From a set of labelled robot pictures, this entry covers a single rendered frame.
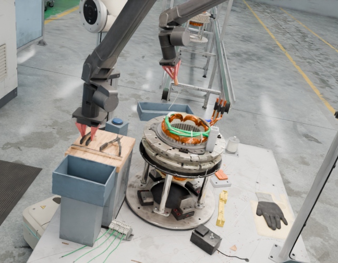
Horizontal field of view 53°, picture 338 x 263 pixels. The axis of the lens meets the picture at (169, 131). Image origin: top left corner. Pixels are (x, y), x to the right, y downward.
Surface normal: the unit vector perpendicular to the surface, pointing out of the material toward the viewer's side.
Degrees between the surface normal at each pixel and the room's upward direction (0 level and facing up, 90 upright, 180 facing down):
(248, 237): 0
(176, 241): 0
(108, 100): 90
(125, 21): 83
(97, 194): 90
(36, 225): 31
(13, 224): 0
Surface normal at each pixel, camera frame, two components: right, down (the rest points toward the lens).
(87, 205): -0.17, 0.45
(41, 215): 0.18, -0.86
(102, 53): -0.48, 0.05
